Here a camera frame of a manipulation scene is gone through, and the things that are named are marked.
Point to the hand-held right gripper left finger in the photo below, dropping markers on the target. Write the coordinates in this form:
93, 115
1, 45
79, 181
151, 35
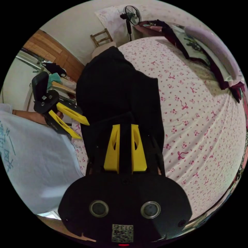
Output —
111, 153

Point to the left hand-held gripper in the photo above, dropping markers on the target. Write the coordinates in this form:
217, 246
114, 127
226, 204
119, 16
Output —
45, 101

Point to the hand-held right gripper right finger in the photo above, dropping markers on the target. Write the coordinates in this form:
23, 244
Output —
139, 155

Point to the black long pants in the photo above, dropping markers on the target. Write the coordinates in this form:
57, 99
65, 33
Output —
116, 87

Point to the person's left forearm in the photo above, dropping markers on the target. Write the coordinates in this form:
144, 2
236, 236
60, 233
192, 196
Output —
23, 114

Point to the person's left hand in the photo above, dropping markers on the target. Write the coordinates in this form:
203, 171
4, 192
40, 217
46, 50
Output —
39, 118

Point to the shelf with clothes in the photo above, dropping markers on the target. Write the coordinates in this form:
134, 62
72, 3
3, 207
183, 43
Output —
56, 77

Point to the person's body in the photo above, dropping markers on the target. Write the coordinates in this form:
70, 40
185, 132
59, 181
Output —
34, 164

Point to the bed with pink flowered sheet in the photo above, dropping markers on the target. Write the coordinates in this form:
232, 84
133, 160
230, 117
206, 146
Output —
193, 135

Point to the brown wooden door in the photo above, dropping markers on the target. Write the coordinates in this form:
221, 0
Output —
56, 52

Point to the wooden chair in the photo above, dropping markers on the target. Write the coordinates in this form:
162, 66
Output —
101, 36

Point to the dark red blanket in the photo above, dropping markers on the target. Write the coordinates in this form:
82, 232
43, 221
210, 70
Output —
219, 77

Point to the bedside cabinet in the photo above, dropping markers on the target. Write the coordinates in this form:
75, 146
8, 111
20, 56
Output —
143, 31

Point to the white pillow with dark print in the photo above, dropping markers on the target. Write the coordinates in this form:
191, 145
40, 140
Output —
193, 45

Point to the black standing fan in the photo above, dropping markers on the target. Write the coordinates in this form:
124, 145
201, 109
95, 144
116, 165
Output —
133, 14

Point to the purple bolster pillow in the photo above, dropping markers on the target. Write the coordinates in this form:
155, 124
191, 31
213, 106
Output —
217, 46

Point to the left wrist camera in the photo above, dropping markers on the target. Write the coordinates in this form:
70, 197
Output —
39, 85

